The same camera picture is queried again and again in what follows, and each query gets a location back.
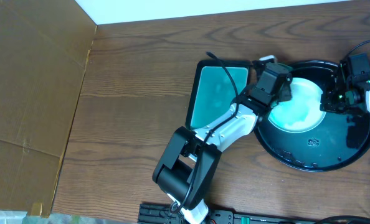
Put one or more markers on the mint plate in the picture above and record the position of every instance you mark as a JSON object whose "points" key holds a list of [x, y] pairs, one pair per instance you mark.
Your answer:
{"points": [[302, 113]]}

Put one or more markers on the green yellow scrub sponge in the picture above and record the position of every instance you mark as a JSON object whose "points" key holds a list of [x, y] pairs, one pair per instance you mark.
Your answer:
{"points": [[285, 93]]}

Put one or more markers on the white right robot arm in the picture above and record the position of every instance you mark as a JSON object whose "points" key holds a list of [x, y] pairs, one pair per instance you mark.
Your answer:
{"points": [[350, 93]]}

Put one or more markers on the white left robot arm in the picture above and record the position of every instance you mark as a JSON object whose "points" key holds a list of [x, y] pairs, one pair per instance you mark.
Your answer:
{"points": [[187, 166]]}

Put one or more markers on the black rectangular water tray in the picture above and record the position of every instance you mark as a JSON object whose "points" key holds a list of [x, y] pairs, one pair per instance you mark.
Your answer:
{"points": [[212, 91]]}

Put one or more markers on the round black serving tray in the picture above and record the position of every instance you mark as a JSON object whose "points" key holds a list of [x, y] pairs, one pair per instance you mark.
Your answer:
{"points": [[338, 141]]}

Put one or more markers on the brown cardboard panel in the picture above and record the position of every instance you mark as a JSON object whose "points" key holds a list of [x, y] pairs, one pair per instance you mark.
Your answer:
{"points": [[44, 49]]}

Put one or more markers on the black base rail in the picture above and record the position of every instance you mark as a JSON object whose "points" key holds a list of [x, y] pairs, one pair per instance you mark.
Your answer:
{"points": [[160, 214]]}

